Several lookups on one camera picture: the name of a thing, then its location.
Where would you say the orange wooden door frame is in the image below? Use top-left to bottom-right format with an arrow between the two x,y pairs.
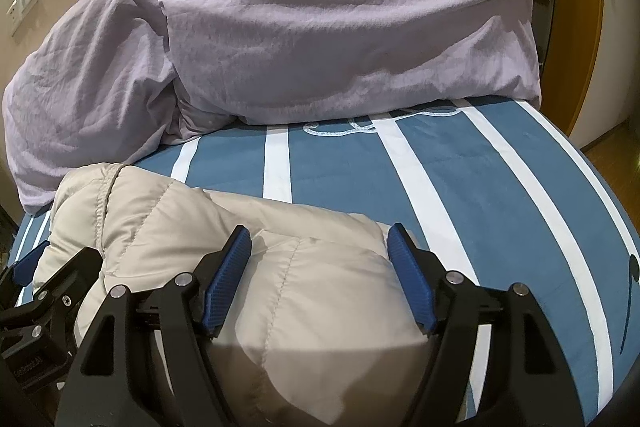
442,0 -> 610,146

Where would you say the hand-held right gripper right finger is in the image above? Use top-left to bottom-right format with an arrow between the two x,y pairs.
387,223 -> 585,427

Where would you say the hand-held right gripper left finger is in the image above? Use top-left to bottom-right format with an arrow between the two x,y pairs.
54,227 -> 252,427

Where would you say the lavender duvet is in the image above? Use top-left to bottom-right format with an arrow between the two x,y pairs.
2,0 -> 543,214

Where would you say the beige puffer jacket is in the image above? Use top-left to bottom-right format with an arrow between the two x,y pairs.
32,163 -> 435,427

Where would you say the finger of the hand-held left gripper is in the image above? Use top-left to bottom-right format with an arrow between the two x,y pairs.
0,241 -> 51,295
0,247 -> 104,345

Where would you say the blue white striped bed sheet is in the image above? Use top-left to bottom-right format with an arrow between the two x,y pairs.
12,99 -> 640,423

